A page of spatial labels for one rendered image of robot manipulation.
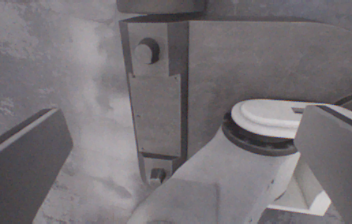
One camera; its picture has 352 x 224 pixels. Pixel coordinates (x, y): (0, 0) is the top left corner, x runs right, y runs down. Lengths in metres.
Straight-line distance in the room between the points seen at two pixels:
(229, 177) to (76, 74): 0.66
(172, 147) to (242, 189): 0.31
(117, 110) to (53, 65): 0.28
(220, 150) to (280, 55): 0.24
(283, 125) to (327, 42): 0.20
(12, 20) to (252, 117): 0.82
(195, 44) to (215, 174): 0.27
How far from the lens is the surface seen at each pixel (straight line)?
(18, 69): 0.98
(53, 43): 0.83
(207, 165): 0.31
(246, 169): 0.32
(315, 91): 0.52
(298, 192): 0.51
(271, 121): 0.35
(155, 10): 0.43
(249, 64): 0.46
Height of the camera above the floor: 0.61
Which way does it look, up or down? 58 degrees down
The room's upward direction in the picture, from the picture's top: 158 degrees counter-clockwise
